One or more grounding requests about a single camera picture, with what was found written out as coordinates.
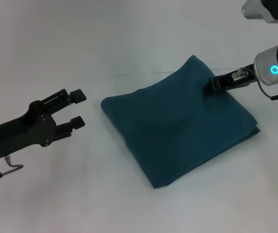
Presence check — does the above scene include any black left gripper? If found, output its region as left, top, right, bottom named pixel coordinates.
left=0, top=88, right=85, bottom=162

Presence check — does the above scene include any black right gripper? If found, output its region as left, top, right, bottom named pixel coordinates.
left=208, top=63, right=257, bottom=94

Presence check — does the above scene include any teal blue shirt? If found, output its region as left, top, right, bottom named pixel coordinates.
left=100, top=55, right=261, bottom=190

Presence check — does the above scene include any grey left wrist cable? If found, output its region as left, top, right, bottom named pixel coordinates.
left=0, top=156, right=24, bottom=187

